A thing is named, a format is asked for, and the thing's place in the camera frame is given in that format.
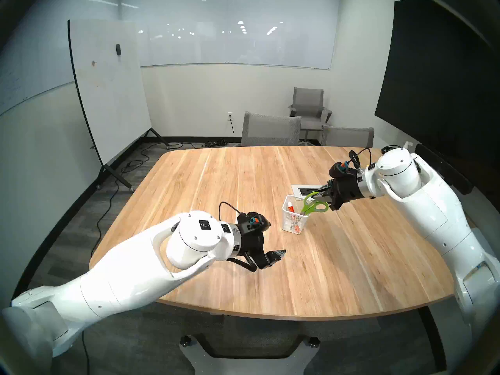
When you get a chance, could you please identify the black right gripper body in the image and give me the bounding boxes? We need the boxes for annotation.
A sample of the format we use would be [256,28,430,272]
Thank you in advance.
[328,175,362,211]

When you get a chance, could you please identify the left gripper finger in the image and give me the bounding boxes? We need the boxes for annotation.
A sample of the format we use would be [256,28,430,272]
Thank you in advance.
[264,250,287,270]

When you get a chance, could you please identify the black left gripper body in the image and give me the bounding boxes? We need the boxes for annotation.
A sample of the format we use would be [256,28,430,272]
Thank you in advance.
[236,230,275,271]

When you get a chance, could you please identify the green handled scissors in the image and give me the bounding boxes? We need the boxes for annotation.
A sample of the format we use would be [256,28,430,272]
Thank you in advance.
[300,191,329,216]

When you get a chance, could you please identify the orange white Expo marker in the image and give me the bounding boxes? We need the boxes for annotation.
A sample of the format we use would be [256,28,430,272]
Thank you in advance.
[287,202,300,234]

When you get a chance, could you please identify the white mesh pen holder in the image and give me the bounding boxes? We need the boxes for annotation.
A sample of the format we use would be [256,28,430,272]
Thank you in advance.
[282,194,313,235]

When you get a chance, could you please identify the silver table outlet box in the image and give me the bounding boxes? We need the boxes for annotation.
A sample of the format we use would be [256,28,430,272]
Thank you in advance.
[291,184,325,197]

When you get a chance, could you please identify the gray mesh office chair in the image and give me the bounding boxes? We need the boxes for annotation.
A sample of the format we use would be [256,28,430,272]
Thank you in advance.
[320,125,375,148]
[241,112,302,146]

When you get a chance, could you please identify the gray office chair with armrests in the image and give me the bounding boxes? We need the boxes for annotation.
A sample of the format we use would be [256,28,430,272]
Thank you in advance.
[288,87,332,144]

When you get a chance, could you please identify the black video sound bar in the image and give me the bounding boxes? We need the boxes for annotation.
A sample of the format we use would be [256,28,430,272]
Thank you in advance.
[416,143,474,195]

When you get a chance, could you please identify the rolling white whiteboard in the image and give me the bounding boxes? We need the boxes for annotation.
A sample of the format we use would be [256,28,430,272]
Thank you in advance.
[68,20,170,193]

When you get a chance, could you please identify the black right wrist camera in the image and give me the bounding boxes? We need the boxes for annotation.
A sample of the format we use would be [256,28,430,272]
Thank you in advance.
[329,162,354,179]

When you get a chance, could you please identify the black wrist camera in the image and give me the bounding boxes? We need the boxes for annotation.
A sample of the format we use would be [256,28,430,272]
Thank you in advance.
[240,212,271,234]
[329,162,354,179]

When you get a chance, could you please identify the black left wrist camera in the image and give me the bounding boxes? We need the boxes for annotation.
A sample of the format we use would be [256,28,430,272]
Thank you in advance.
[240,212,271,234]

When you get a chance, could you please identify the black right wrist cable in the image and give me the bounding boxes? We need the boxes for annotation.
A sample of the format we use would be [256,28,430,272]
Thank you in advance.
[349,148,372,170]

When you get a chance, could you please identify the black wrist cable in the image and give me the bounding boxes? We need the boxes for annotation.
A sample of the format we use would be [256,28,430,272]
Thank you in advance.
[349,148,372,170]
[219,201,245,222]

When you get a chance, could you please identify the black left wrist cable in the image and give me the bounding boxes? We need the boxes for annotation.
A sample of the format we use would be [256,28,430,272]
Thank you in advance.
[219,201,245,222]

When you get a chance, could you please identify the large black wall screen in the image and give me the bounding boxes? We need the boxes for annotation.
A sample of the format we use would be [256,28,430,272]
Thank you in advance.
[374,0,500,187]

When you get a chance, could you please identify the long black floor cable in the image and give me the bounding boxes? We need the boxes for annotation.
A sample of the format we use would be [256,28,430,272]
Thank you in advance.
[81,142,172,375]

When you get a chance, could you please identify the wide glass wall board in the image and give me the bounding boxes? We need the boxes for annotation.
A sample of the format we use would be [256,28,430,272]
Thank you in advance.
[119,0,340,70]

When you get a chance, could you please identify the side wall whiteboard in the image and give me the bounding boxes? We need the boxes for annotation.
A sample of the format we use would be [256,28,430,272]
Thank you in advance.
[0,27,77,115]

